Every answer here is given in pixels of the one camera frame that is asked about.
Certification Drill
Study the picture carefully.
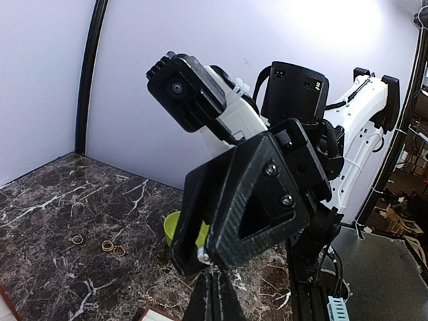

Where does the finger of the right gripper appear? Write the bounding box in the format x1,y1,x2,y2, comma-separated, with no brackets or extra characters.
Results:
170,147,237,276

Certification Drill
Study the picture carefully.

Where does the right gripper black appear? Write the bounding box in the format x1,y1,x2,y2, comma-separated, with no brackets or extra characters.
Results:
205,118,344,270

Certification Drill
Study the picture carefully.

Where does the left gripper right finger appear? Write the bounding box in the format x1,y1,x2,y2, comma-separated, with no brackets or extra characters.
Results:
213,268,246,321

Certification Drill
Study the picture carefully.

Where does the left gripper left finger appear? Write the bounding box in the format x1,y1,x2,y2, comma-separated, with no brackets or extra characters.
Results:
182,272,217,321

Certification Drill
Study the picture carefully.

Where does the pearl stud earring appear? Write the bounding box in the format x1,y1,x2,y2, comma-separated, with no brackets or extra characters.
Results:
197,247,211,265

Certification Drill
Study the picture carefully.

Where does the beige jewelry tray insert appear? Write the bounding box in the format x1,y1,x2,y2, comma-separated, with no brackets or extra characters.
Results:
132,307,181,321

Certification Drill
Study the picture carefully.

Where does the brown leather jewelry box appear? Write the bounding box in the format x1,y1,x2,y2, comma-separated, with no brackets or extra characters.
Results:
0,286,22,321

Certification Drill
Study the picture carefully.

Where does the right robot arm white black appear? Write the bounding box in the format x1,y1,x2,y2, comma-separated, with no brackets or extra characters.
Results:
171,62,400,276

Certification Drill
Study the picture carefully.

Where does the green plastic bowl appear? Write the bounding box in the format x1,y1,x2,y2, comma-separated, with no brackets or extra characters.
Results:
163,211,210,247

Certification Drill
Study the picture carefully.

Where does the black front rail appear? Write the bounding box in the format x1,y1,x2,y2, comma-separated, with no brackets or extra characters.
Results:
286,235,350,320

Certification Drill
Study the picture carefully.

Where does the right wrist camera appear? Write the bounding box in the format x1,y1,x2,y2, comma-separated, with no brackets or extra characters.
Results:
146,51,266,145

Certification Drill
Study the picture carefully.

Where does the gold ring pair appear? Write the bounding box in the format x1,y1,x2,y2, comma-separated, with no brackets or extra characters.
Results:
101,239,127,257

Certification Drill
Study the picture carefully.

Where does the grey cable duct strip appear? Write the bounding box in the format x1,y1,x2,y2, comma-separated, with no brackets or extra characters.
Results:
327,296,350,321

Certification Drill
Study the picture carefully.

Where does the right black frame post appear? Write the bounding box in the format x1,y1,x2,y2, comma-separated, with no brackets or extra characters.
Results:
74,0,109,155

